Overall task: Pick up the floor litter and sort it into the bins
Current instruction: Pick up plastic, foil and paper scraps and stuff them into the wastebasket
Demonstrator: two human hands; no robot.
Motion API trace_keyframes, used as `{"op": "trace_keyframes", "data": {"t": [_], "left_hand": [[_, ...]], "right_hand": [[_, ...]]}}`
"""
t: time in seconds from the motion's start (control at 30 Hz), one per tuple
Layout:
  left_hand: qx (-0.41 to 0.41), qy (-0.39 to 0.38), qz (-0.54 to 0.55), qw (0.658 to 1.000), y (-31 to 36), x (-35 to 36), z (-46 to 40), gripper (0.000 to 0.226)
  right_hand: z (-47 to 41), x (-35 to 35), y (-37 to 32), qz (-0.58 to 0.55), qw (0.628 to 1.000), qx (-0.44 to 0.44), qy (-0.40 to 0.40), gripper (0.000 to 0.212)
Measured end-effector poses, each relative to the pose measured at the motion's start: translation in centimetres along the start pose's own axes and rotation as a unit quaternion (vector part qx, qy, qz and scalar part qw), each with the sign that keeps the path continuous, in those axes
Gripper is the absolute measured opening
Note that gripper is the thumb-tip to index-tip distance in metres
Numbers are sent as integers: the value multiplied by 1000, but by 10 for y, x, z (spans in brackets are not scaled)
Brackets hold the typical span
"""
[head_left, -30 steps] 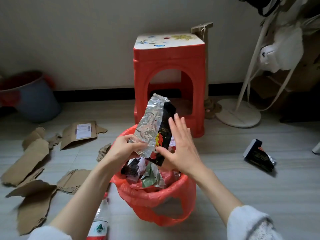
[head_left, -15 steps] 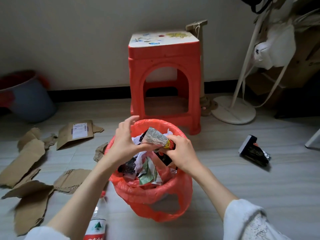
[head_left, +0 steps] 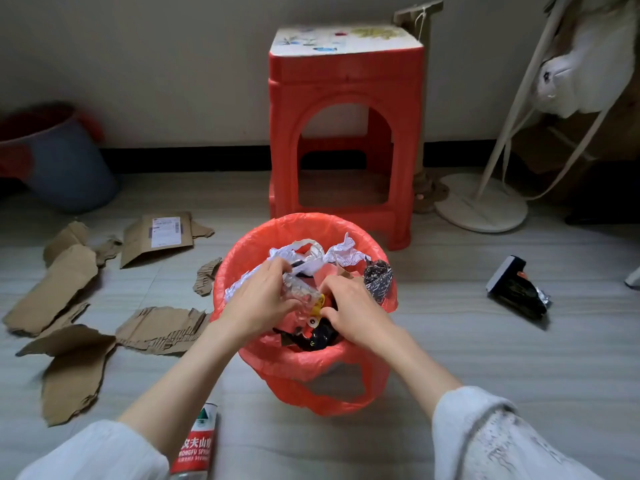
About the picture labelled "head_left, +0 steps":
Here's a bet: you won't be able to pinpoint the person's right hand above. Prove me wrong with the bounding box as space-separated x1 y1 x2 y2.
319 274 401 353

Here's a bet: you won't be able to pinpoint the person's left hand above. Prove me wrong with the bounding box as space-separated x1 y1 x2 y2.
219 257 303 341

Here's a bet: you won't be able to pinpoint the black patterned plastic piece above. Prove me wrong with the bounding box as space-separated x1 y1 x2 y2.
363 259 395 305

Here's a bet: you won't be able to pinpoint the silver foil wrapper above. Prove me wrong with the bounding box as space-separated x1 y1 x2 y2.
272 272 343 352

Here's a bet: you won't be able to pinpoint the long white paper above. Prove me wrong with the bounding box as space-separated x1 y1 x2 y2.
322 232 372 268

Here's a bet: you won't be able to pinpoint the waste basket with red bag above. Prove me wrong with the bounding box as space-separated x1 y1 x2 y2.
209 212 399 417

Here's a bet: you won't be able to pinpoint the black snack wrapper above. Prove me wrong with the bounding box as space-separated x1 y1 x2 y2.
485 255 553 321

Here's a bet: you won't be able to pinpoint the clear bottle red label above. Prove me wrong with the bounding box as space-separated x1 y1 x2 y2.
169 402 219 480

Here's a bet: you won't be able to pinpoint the torn cardboard pieces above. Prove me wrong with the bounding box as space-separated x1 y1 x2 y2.
2 211 223 428

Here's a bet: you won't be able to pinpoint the grey bin with red liner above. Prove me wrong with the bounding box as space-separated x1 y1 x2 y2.
0 101 120 214

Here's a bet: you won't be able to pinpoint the person's right forearm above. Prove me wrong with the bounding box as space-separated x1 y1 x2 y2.
375 334 463 421

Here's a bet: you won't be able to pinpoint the person's left forearm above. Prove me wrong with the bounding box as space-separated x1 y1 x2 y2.
119 319 251 461

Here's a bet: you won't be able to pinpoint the person's printed right sleeve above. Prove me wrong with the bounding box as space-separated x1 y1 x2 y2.
432 386 606 480

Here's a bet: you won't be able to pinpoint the person's white left sleeve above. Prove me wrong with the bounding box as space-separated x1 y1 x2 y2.
15 419 171 480

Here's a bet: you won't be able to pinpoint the red plastic stool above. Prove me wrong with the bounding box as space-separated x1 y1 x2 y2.
268 44 426 251

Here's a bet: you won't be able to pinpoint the tall black cabinet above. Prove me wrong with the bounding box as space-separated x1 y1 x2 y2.
565 162 640 227

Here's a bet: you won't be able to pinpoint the paint-stained cardboard sheet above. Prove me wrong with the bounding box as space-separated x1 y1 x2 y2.
269 0 445 58

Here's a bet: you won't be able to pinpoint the brown rope-wrapped post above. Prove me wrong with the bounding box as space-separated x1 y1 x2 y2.
412 169 450 215

